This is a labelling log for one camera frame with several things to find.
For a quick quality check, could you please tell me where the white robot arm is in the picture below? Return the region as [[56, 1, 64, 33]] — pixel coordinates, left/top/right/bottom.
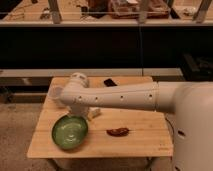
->
[[60, 73, 213, 171]]

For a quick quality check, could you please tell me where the green ceramic bowl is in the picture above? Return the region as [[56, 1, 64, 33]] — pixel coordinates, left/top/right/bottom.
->
[[51, 115, 88, 150]]

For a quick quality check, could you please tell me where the white cylindrical tube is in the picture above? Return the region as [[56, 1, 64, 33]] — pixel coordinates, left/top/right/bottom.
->
[[87, 107, 101, 120]]

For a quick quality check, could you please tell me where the white paper cup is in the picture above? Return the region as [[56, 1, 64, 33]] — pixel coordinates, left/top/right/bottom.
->
[[47, 86, 64, 108]]

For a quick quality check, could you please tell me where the black smartphone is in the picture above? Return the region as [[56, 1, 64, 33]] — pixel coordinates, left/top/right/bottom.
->
[[104, 78, 116, 87]]

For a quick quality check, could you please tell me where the dark red chili pepper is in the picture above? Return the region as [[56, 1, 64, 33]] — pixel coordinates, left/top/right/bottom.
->
[[106, 128, 129, 137]]

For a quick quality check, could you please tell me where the long background workbench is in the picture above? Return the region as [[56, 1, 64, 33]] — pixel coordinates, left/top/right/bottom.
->
[[0, 0, 213, 77]]

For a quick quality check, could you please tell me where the tray of clutter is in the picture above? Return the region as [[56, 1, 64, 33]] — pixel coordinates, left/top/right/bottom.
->
[[108, 0, 170, 19]]

